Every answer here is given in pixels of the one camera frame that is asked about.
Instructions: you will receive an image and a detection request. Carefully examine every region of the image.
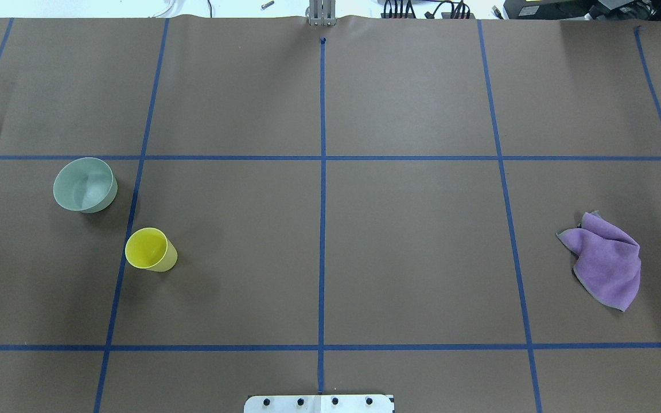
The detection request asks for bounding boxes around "purple microfiber cloth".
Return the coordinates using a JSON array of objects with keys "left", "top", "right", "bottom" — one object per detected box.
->
[{"left": 557, "top": 210, "right": 641, "bottom": 312}]

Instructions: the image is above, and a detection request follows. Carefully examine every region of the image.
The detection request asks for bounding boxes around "yellow plastic cup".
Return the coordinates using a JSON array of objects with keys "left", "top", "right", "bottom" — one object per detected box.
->
[{"left": 125, "top": 227, "right": 178, "bottom": 272}]

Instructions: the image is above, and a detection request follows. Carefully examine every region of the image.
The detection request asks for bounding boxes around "pale green plastic bowl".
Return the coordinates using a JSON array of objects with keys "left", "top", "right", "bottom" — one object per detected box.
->
[{"left": 53, "top": 157, "right": 118, "bottom": 213}]

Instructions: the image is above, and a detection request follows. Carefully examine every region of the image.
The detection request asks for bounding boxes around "aluminium frame post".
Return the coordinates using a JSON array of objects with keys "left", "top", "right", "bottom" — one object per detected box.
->
[{"left": 305, "top": 0, "right": 337, "bottom": 27}]

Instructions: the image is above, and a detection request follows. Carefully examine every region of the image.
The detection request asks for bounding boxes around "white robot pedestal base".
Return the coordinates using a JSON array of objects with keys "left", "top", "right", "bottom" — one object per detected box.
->
[{"left": 243, "top": 394, "right": 395, "bottom": 412}]

